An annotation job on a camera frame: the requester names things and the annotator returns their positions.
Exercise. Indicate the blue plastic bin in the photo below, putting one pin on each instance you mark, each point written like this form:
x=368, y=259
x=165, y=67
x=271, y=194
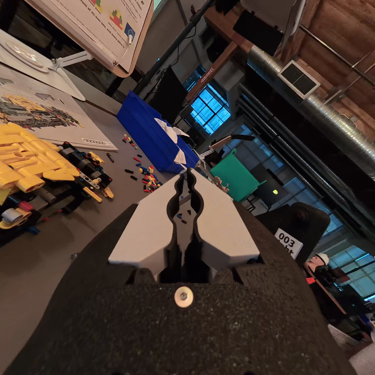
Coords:
x=140, y=123

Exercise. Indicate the pile of small coloured pins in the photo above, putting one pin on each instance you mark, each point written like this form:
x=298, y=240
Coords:
x=151, y=177

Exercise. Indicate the white air vent grille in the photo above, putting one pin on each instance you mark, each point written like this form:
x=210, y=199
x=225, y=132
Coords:
x=298, y=79

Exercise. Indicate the blue lit window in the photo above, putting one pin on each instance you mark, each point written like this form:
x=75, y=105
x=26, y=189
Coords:
x=209, y=108

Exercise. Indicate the black monitor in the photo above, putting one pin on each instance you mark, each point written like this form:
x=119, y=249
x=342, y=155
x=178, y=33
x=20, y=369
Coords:
x=168, y=93

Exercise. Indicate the grey desk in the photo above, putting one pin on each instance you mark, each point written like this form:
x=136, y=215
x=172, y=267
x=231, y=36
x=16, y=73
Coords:
x=96, y=99
x=44, y=263

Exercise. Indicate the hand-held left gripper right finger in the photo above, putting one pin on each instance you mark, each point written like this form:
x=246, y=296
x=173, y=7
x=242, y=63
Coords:
x=225, y=231

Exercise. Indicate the printed instruction sheet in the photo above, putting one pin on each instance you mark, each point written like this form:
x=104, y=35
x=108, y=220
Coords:
x=117, y=17

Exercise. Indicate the yellow black brick car model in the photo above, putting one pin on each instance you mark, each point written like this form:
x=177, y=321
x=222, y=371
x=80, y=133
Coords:
x=29, y=158

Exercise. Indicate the open instruction booklet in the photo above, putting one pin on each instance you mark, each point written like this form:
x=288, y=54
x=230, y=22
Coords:
x=73, y=123

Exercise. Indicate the small cluster of mixed pins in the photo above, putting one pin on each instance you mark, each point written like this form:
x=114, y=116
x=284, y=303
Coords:
x=129, y=142

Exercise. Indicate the black light stand pole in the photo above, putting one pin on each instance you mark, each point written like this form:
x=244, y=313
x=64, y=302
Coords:
x=175, y=41

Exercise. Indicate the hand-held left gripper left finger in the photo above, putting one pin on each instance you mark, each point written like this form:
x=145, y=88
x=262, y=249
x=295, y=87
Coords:
x=143, y=231

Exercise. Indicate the black hanging panel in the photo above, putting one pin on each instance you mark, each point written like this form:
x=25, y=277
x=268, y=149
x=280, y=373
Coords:
x=257, y=32

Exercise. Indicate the green plastic board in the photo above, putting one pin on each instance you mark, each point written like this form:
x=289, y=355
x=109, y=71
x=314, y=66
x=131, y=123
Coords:
x=234, y=175

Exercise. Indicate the silver ventilation duct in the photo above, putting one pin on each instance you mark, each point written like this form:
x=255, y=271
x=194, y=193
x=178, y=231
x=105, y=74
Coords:
x=337, y=126

